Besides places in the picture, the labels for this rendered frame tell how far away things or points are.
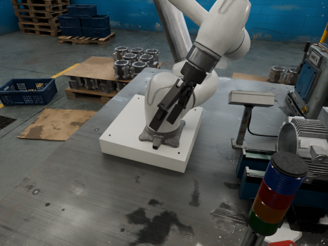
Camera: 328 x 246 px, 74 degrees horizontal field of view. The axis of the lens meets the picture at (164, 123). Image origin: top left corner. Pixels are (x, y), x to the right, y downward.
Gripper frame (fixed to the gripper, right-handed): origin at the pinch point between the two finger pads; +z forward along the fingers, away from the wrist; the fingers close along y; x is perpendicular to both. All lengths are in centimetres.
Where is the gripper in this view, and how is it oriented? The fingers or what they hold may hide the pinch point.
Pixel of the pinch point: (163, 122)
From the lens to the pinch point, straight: 71.3
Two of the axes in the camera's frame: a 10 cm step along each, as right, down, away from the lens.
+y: 3.9, -1.4, 9.1
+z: -4.9, 8.0, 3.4
